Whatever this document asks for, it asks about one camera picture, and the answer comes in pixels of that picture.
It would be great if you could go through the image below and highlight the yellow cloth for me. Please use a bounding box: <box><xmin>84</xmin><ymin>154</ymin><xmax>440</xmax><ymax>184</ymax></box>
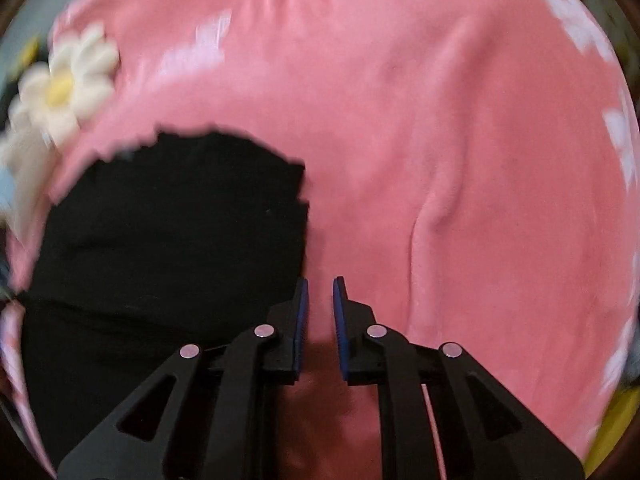
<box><xmin>582</xmin><ymin>385</ymin><xmax>640</xmax><ymax>476</ymax></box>

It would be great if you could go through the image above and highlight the pink printed blanket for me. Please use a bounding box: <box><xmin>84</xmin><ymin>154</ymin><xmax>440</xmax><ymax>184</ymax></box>
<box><xmin>0</xmin><ymin>0</ymin><xmax>640</xmax><ymax>480</ymax></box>

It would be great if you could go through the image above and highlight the white daisy pillow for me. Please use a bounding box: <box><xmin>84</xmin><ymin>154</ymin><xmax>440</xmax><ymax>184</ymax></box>
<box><xmin>7</xmin><ymin>22</ymin><xmax>121</xmax><ymax>148</ymax></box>

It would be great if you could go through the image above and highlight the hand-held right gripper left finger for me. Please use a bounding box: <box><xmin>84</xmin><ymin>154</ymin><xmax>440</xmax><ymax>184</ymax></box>
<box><xmin>56</xmin><ymin>277</ymin><xmax>309</xmax><ymax>480</ymax></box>

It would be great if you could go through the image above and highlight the black small garment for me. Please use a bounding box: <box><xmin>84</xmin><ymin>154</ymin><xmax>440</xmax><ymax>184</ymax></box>
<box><xmin>17</xmin><ymin>127</ymin><xmax>309</xmax><ymax>467</ymax></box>

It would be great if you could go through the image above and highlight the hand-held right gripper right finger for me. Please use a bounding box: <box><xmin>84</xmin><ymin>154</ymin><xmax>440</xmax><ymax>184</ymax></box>
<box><xmin>332</xmin><ymin>276</ymin><xmax>586</xmax><ymax>480</ymax></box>

